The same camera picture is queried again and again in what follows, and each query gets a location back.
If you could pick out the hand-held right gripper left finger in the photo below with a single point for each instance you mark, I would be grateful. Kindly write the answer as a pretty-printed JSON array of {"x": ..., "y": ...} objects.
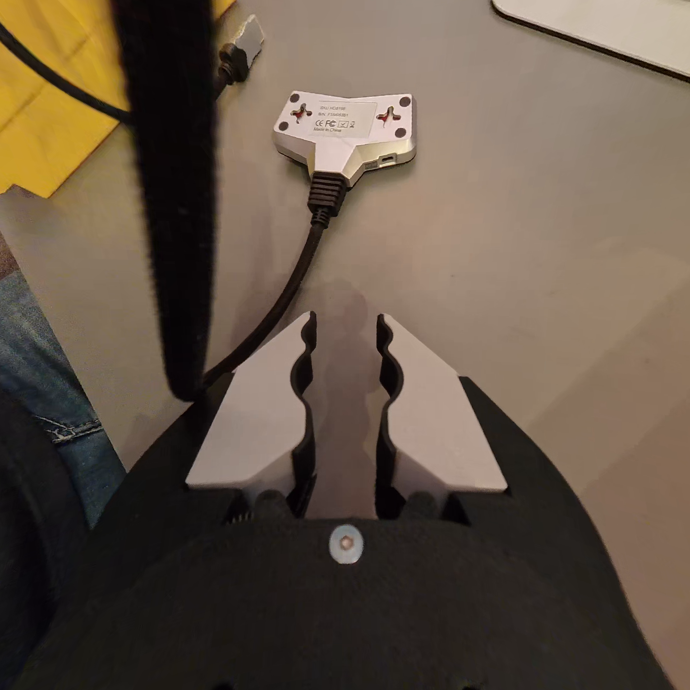
[{"x": 248, "y": 426}]

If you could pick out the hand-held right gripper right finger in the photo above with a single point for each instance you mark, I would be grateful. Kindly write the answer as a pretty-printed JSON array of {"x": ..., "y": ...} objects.
[{"x": 447, "y": 431}]

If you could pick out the yellow plastic bin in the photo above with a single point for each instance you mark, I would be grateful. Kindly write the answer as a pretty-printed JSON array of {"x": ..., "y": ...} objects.
[{"x": 48, "y": 135}]

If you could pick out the person's legs blue jeans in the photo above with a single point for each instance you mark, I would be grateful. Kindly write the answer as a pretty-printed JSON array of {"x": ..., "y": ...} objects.
[{"x": 37, "y": 366}]

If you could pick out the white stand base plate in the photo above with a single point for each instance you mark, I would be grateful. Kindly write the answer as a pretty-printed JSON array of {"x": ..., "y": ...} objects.
[{"x": 620, "y": 27}]

